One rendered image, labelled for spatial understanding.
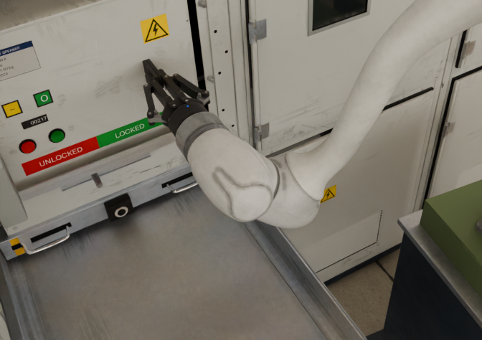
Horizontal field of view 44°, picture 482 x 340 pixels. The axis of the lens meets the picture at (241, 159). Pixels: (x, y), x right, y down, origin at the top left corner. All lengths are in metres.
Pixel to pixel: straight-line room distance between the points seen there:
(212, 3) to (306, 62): 0.32
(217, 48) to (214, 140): 0.42
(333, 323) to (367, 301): 1.06
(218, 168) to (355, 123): 0.23
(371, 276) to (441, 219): 0.94
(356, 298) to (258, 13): 1.29
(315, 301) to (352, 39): 0.66
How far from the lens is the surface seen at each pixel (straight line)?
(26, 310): 1.36
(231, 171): 0.91
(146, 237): 1.40
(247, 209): 0.91
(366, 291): 2.31
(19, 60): 1.15
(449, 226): 1.44
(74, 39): 1.16
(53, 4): 1.17
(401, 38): 0.87
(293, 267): 1.31
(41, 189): 1.28
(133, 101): 1.27
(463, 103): 2.04
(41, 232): 1.40
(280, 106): 1.50
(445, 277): 1.47
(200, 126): 0.99
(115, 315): 1.29
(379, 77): 0.90
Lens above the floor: 1.91
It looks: 44 degrees down
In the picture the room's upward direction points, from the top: 5 degrees counter-clockwise
